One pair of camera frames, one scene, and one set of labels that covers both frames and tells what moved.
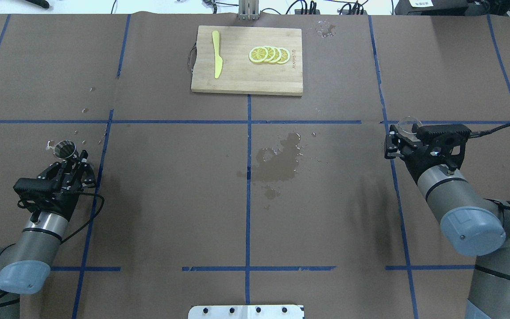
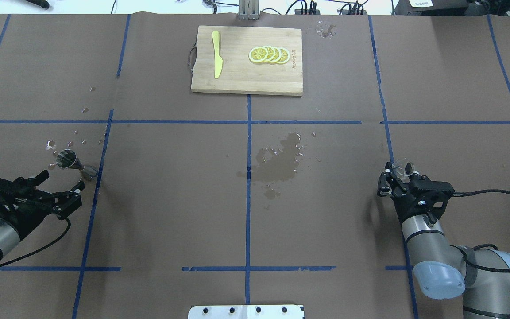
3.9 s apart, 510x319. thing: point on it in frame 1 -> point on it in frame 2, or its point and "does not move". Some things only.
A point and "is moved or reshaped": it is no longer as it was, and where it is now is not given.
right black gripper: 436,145 -> 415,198
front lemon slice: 258,54 does not move
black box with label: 431,7 does not move
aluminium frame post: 248,10 does not move
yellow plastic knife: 218,60 does not move
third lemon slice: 278,54 does not move
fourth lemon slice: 285,56 does not move
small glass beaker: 406,123 -> 403,168
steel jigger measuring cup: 64,149 is moved or reshaped
